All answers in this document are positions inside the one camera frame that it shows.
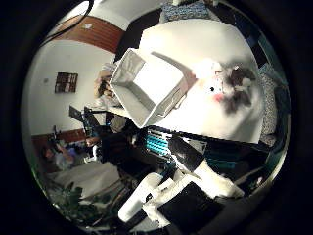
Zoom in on black cable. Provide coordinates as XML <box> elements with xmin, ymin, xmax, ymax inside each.
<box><xmin>41</xmin><ymin>0</ymin><xmax>96</xmax><ymax>45</ymax></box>

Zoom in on white and grey plush toy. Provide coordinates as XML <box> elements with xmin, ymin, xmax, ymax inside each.
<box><xmin>191</xmin><ymin>58</ymin><xmax>262</xmax><ymax>116</ymax></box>

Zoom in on seated person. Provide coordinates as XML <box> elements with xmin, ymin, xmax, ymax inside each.
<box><xmin>41</xmin><ymin>143</ymin><xmax>77</xmax><ymax>171</ymax></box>

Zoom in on beige plush toy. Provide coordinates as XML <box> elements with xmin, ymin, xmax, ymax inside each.
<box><xmin>94</xmin><ymin>63</ymin><xmax>115</xmax><ymax>100</ymax></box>

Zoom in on green plant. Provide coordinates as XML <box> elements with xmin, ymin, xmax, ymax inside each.
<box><xmin>48</xmin><ymin>185</ymin><xmax>111</xmax><ymax>227</ymax></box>

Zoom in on dark framed wall picture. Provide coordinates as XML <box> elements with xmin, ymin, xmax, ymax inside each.
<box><xmin>54</xmin><ymin>71</ymin><xmax>79</xmax><ymax>94</ymax></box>

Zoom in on teal striped cable bundle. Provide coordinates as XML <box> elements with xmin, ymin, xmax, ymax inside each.
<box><xmin>144</xmin><ymin>132</ymin><xmax>171</xmax><ymax>159</ymax></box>

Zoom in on white cloth cover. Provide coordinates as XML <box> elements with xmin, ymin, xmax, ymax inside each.
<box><xmin>48</xmin><ymin>162</ymin><xmax>122</xmax><ymax>199</ymax></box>

